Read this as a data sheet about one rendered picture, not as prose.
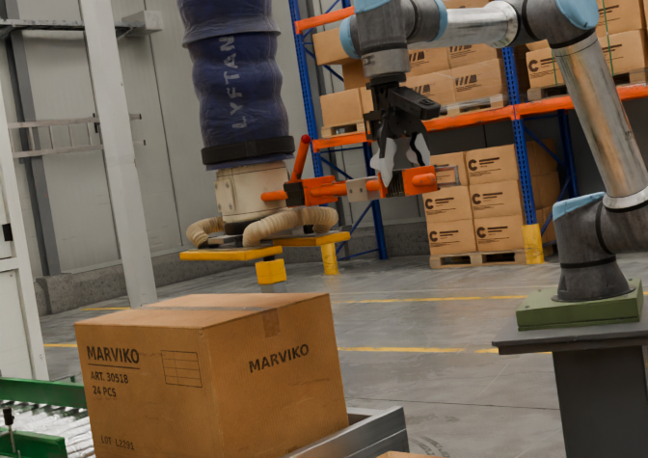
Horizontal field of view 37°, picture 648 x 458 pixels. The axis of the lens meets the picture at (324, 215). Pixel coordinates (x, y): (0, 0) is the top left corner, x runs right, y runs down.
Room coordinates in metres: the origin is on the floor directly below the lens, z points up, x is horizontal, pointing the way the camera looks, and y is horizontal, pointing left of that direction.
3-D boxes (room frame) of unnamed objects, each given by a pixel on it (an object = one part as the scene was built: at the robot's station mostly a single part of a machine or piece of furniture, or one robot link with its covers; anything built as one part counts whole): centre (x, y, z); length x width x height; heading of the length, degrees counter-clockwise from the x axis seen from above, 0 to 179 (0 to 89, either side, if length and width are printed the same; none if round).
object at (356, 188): (1.97, -0.10, 1.21); 0.07 x 0.07 x 0.04; 33
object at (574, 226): (2.66, -0.71, 1.00); 0.17 x 0.15 x 0.18; 46
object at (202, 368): (2.54, 0.37, 0.75); 0.60 x 0.40 x 0.40; 43
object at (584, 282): (2.67, -0.70, 0.86); 0.19 x 0.19 x 0.10
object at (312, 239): (2.41, 0.08, 1.11); 0.34 x 0.10 x 0.05; 33
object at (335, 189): (2.26, -0.05, 1.22); 0.93 x 0.30 x 0.04; 33
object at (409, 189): (1.85, -0.17, 1.21); 0.08 x 0.07 x 0.05; 33
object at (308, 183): (2.15, 0.02, 1.22); 0.10 x 0.08 x 0.06; 123
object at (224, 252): (2.30, 0.24, 1.11); 0.34 x 0.10 x 0.05; 33
